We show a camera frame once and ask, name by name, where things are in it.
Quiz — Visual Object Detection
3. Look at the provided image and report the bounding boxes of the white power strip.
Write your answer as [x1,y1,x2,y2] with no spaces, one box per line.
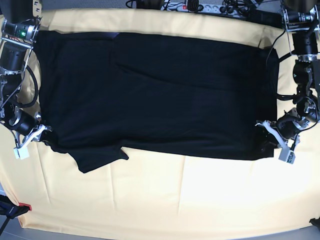
[161,0,251,18]

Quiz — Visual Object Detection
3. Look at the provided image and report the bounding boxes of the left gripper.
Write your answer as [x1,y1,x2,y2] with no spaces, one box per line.
[255,107,313,149]

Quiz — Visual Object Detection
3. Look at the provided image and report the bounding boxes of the black T-shirt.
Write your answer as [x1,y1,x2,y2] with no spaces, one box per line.
[34,31,279,173]

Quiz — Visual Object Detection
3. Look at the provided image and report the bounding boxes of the yellow table cloth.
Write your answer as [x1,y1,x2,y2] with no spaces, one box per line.
[0,8,320,240]

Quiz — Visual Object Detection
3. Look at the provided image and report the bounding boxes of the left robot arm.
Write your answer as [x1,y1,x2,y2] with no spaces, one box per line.
[260,0,320,151]

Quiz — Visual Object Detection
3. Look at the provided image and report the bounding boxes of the black red clamp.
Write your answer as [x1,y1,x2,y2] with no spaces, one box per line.
[0,195,32,219]

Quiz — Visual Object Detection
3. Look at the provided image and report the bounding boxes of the black clamp corner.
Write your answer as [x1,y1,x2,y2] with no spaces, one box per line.
[309,218,320,229]

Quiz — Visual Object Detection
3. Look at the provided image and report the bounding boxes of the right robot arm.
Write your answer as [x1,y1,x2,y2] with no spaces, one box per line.
[0,0,51,154]

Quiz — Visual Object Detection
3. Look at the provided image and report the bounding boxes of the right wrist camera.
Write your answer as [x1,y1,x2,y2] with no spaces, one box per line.
[13,147,30,160]

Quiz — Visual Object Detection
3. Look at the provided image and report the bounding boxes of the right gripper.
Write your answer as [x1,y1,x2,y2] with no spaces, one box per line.
[8,109,52,150]

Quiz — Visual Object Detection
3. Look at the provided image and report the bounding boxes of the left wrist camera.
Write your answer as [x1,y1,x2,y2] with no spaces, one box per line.
[278,147,296,164]

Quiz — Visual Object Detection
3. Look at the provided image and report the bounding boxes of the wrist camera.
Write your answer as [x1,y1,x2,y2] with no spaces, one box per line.
[278,147,296,164]
[13,147,30,160]

